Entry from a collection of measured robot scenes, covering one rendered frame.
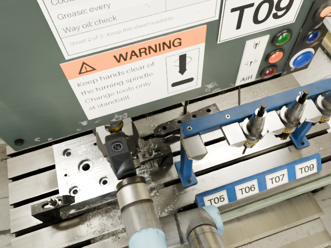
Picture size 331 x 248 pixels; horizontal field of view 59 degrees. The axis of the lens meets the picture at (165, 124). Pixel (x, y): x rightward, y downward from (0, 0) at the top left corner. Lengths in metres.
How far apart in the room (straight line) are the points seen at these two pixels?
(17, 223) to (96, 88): 0.86
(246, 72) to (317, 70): 1.13
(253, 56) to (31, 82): 0.27
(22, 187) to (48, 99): 0.86
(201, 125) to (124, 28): 0.52
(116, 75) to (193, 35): 0.09
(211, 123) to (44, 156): 0.68
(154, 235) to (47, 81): 0.41
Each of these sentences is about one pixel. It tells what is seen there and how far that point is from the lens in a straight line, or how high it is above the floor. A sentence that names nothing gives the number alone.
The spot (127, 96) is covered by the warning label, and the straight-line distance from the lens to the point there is 0.37.
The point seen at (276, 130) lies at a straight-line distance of 0.82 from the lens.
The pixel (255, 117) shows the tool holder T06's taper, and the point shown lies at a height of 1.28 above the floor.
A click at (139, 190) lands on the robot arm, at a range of 0.66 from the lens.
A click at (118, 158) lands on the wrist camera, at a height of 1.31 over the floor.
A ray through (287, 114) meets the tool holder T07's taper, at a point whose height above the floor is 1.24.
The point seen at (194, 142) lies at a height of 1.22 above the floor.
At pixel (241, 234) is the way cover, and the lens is 1.17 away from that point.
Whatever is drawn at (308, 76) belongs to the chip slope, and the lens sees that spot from 1.53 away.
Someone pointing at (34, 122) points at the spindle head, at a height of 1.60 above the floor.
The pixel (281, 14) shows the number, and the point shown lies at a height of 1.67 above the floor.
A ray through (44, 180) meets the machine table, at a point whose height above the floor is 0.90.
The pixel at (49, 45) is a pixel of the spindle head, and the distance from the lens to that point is 0.30.
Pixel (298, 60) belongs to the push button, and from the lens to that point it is 0.46.
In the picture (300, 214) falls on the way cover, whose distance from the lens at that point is 1.28.
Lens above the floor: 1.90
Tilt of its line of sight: 60 degrees down
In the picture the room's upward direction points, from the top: 5 degrees counter-clockwise
